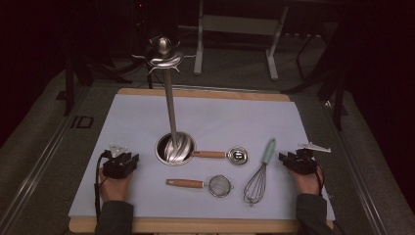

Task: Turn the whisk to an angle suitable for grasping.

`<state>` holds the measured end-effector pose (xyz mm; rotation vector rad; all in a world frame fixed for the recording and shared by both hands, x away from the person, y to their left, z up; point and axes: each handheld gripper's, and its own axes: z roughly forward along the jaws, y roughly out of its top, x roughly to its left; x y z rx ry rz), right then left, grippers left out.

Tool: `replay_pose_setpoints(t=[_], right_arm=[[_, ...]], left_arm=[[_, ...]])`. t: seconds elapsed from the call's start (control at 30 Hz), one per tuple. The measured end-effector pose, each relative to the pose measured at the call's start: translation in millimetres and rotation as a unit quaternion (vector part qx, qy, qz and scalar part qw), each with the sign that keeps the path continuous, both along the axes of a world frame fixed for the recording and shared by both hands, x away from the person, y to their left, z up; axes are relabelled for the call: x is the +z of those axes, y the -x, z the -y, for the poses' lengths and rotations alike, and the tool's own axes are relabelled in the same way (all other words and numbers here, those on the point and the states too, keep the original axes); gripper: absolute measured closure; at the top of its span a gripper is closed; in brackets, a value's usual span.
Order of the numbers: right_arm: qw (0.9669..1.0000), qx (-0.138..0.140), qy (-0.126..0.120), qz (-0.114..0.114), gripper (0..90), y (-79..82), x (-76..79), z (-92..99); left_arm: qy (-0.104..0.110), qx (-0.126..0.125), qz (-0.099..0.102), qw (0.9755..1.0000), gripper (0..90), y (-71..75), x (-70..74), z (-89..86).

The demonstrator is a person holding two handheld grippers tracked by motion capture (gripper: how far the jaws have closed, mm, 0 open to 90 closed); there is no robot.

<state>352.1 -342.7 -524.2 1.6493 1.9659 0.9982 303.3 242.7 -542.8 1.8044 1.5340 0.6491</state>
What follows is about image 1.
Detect person's right hand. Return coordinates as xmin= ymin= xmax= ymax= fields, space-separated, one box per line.
xmin=288 ymin=164 xmax=325 ymax=197

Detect steel measuring cup wooden handle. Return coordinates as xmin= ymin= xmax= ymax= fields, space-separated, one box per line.
xmin=190 ymin=146 xmax=250 ymax=166

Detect whisk with mint green handle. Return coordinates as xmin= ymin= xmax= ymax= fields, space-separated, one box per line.
xmin=243 ymin=137 xmax=277 ymax=208

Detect light blue table mat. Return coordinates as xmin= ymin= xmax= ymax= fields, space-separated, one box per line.
xmin=68 ymin=93 xmax=337 ymax=221

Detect mesh strainer with wooden handle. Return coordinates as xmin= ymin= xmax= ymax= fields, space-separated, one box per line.
xmin=164 ymin=174 xmax=235 ymax=199

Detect black stand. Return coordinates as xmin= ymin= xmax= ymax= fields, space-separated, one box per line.
xmin=281 ymin=19 xmax=348 ymax=132
xmin=55 ymin=48 xmax=133 ymax=118

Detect steel utensil stand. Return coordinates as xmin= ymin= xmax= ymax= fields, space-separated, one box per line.
xmin=131 ymin=36 xmax=198 ymax=166

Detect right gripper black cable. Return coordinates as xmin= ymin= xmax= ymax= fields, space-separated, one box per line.
xmin=313 ymin=162 xmax=326 ymax=198

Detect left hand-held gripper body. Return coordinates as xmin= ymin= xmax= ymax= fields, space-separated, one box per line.
xmin=102 ymin=142 xmax=135 ymax=180

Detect person's left hand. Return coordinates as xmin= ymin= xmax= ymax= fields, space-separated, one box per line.
xmin=98 ymin=167 xmax=135 ymax=203

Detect grey metal frame stand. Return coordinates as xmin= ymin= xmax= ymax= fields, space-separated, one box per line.
xmin=177 ymin=0 xmax=290 ymax=82

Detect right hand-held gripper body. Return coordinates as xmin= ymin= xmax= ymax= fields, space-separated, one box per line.
xmin=287 ymin=142 xmax=333 ymax=175

